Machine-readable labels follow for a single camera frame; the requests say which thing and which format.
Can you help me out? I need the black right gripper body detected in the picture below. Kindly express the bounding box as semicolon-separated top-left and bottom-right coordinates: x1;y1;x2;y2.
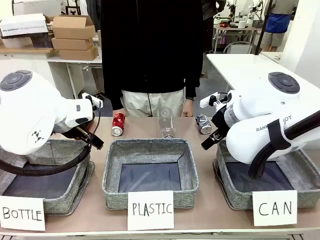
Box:
210;108;230;136

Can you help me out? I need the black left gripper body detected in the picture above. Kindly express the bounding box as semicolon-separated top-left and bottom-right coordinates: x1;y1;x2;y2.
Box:
71;124;98;144

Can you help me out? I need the red crushed drink can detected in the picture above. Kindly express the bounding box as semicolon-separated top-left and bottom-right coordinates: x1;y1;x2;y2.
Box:
111;112;127;137

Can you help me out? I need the person's left forearm black sleeve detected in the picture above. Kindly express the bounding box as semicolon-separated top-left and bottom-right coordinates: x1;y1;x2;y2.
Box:
184;57;204;101

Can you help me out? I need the silver black crushed can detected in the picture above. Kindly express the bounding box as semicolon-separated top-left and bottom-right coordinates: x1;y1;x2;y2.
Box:
195;113;213;135

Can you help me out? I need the grey fabric plastic basket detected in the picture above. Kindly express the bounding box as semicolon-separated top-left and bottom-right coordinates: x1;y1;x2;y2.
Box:
101;137;201;211

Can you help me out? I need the grey fabric can basket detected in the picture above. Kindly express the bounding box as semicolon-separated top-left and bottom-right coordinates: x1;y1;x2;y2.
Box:
212;139;320;211

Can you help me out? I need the grey fabric bottle basket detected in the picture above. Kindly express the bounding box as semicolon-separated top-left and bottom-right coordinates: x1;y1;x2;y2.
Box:
0;138;96;217

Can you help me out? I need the white paper sign CAN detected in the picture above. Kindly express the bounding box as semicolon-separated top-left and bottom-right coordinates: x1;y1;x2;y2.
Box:
251;189;299;227

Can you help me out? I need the person's left hand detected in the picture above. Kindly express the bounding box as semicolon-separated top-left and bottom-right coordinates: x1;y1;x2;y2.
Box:
181;98;196;118

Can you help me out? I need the large white table top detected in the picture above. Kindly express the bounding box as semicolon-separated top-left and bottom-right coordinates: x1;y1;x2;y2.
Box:
206;51;320;101

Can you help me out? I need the white table with white legs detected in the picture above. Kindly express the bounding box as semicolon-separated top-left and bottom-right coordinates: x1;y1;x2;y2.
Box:
46;48;104;100

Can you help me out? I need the grey metal chair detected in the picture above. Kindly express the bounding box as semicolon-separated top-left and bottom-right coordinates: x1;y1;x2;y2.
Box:
222;40;254;55

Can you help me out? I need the closed flat cardboard box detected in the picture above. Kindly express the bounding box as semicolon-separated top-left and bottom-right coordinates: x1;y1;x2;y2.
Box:
58;46;99;62
51;37;95;51

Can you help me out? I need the white paper sign PLASTIC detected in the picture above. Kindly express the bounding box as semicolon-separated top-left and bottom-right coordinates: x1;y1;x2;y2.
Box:
127;190;175;231

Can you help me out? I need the background grey work table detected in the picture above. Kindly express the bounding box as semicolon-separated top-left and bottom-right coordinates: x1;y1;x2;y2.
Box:
213;22;262;54

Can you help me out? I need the black mesh container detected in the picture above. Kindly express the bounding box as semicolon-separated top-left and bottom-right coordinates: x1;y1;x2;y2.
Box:
29;33;55;49

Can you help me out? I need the person in black sweater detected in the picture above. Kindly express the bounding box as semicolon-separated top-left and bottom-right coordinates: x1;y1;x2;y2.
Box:
100;0;204;119

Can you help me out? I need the white paper sign BOTTLE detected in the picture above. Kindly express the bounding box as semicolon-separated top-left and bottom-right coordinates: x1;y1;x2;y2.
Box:
0;195;47;232

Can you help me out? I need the open cardboard box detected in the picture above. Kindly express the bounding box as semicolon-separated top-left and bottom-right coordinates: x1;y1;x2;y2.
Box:
51;15;97;40

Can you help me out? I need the black slanted pole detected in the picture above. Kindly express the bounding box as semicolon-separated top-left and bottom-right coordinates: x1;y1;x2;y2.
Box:
254;0;274;56

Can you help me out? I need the background person blue shirt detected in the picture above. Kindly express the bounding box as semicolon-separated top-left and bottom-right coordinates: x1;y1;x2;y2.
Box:
260;0;300;52

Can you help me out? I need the white box with black text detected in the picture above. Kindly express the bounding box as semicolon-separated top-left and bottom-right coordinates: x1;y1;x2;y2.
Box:
0;13;50;39

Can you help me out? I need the plain white cardboard box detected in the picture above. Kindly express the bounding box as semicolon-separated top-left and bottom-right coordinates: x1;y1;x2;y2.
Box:
11;0;62;17

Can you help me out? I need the thin black camera cable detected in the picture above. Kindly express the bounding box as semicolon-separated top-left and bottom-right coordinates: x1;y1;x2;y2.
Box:
84;100;102;146

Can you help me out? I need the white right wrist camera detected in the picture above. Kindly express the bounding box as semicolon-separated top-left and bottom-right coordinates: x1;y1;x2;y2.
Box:
199;91;228;109

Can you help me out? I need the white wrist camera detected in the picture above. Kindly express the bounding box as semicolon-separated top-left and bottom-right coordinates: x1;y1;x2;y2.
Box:
199;91;228;109
81;92;104;109

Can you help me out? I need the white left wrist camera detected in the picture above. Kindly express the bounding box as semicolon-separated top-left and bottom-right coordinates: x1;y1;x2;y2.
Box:
81;92;104;109

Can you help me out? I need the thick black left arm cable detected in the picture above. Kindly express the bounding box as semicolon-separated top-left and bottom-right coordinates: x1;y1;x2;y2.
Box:
0;143;92;177

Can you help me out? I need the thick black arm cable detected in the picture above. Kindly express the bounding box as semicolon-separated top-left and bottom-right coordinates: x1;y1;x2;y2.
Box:
248;109;320;180
0;143;92;177

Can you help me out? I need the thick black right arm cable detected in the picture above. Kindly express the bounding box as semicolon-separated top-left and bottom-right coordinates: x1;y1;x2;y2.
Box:
248;109;320;180

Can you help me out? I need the black velcro strap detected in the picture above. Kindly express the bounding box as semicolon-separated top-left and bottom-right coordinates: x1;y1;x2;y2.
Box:
268;119;292;151

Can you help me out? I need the aluminium table frame rail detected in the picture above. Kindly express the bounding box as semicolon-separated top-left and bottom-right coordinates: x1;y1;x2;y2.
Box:
0;230;320;240

